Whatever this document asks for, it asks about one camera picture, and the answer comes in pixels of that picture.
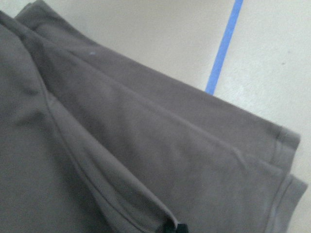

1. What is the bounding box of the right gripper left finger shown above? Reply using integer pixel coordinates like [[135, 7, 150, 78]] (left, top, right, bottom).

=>
[[161, 220, 175, 233]]

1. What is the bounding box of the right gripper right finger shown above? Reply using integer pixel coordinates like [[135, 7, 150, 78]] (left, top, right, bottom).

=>
[[176, 223, 189, 233]]

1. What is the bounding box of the dark brown t-shirt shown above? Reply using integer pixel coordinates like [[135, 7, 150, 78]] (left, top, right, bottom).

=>
[[0, 0, 307, 233]]

